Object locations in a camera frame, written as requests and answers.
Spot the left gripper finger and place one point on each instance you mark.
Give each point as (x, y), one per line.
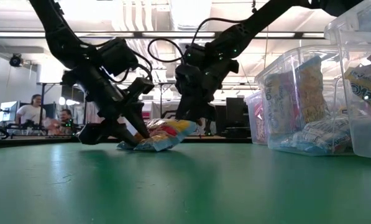
(104, 133)
(140, 119)

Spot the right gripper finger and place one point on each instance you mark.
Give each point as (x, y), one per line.
(208, 112)
(186, 109)

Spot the red Maruchan noodle pack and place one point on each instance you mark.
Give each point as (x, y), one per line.
(259, 123)

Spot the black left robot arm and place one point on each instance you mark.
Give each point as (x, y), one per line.
(57, 34)

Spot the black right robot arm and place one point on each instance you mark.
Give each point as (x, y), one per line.
(266, 15)

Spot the black background monitor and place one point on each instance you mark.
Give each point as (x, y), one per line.
(235, 112)

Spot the person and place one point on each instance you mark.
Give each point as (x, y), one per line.
(31, 112)
(65, 118)

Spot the clear plastic bin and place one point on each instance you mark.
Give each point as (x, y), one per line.
(275, 137)
(253, 130)
(359, 143)

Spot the background computer monitor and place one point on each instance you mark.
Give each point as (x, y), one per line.
(8, 111)

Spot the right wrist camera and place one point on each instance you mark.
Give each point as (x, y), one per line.
(195, 54)

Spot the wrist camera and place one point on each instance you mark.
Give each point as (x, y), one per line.
(118, 57)
(195, 54)

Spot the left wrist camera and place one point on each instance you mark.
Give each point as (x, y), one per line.
(118, 57)

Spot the black aluminium frame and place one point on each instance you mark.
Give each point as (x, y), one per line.
(33, 142)

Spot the black camera on stand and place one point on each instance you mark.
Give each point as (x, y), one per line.
(15, 60)

